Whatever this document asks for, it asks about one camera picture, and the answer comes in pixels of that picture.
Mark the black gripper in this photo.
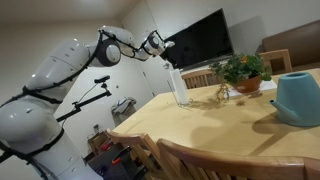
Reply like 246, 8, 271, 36
159, 49, 173, 70

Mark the white paper towel roll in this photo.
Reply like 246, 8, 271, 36
169, 68, 190, 106

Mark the light wooden slat chair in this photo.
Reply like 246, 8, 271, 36
105, 128, 168, 180
155, 138, 320, 180
180, 68, 218, 90
258, 48, 294, 76

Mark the black flat screen television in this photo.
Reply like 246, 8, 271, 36
159, 8, 235, 71

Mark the white television console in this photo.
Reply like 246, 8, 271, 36
179, 54, 236, 75

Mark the grey crumpled cloth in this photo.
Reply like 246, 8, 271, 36
110, 96, 138, 118

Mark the green plant terracotta pot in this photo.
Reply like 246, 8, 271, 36
209, 53, 273, 104

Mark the white paper under pot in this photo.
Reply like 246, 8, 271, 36
228, 79, 278, 98

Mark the black equipment case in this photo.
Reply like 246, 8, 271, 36
87, 146, 149, 180

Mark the brown leather armchair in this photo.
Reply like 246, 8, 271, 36
261, 19, 320, 73

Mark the teal watering can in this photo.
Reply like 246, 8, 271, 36
269, 72, 320, 128

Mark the black stereo camera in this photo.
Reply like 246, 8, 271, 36
93, 75, 111, 84

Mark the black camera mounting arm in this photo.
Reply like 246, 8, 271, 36
55, 82, 113, 123

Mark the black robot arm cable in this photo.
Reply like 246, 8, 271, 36
0, 29, 168, 180

